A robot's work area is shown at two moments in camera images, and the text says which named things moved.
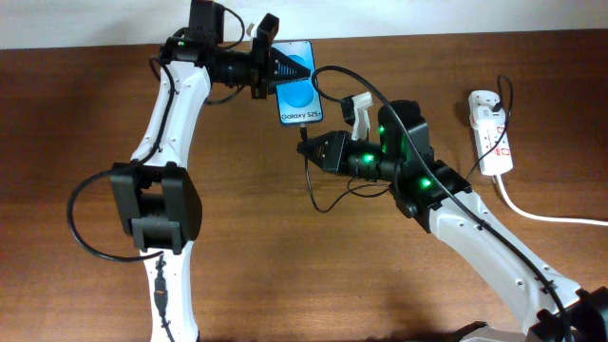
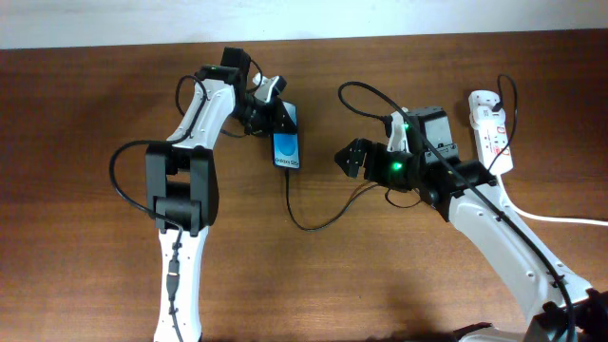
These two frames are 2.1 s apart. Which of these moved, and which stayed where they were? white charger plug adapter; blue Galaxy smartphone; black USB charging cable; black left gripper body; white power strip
Moved: black left gripper body; blue Galaxy smartphone; black USB charging cable
Stayed: white charger plug adapter; white power strip
